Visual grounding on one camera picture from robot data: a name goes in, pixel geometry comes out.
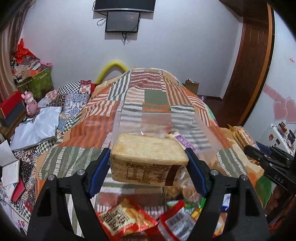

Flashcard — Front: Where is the toast bread clear pack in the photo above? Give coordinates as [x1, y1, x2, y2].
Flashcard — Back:
[110, 133, 189, 187]

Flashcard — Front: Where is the cracker bag green zip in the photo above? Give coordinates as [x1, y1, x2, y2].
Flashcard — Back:
[163, 170, 203, 206]

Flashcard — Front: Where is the blue white snack bag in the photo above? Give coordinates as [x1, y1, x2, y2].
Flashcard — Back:
[221, 193, 231, 212]

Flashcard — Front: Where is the white wardrobe sliding door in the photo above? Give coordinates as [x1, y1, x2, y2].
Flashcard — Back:
[244, 12, 295, 141]

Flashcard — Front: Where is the red book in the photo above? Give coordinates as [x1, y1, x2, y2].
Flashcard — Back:
[11, 178, 25, 202]

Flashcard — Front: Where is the red snack bag white label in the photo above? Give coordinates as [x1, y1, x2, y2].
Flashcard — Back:
[157, 200, 200, 240]

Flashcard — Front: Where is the open white notebook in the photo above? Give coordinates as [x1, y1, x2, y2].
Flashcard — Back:
[0, 141, 20, 187]

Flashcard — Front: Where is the cream roll snack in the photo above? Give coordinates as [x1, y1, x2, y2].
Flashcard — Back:
[166, 131, 196, 151]

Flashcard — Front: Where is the orange-red chinese snack bag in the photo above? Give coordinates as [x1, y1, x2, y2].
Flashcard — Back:
[97, 198, 158, 240]

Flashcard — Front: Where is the clear plastic storage bin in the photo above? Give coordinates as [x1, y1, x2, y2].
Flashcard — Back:
[110, 109, 222, 167]

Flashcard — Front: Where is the brown wooden door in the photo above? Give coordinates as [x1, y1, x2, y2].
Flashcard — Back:
[215, 1, 274, 127]

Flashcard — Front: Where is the small cardboard box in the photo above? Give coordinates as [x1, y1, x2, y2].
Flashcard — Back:
[185, 79, 199, 95]

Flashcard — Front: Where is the pink plush toy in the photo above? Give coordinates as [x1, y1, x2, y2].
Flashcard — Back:
[21, 91, 39, 118]

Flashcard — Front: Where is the red shoe box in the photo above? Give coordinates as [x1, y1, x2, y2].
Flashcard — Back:
[0, 90, 24, 118]

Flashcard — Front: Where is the striped patchwork bed quilt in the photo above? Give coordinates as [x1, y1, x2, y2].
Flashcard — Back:
[34, 67, 273, 241]

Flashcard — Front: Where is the checkered patchwork blanket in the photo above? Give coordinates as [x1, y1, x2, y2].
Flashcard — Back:
[11, 80, 92, 222]

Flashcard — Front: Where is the green storage box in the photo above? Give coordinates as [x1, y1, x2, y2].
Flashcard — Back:
[16, 67, 54, 101]

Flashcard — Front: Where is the yellow foam arch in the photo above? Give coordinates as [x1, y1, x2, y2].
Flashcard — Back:
[95, 60, 129, 84]

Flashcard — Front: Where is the red plastic bag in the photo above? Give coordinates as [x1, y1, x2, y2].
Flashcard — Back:
[15, 38, 36, 64]

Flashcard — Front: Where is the striped brown curtain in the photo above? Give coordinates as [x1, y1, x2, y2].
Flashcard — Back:
[1, 1, 35, 101]

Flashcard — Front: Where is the black wall television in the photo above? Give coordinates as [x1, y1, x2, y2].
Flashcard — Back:
[94, 0, 156, 13]

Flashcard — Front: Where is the small black wall monitor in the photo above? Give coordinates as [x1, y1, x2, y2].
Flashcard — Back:
[105, 11, 140, 33]

